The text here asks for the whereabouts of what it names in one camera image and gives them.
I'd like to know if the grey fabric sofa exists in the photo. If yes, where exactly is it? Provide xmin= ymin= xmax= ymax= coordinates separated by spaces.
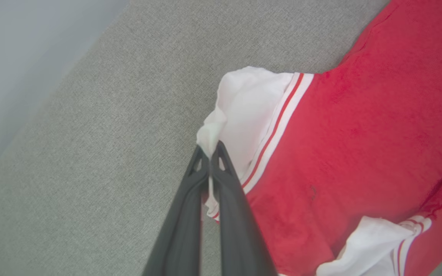
xmin=0 ymin=0 xmax=442 ymax=276

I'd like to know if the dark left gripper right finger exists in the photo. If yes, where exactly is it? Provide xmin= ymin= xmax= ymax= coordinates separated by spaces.
xmin=209 ymin=140 xmax=280 ymax=276

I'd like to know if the red and white garment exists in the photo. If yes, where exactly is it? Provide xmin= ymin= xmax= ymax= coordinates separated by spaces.
xmin=196 ymin=0 xmax=442 ymax=276

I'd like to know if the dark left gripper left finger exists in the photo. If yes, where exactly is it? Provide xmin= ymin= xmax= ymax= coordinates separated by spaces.
xmin=142 ymin=145 xmax=211 ymax=276

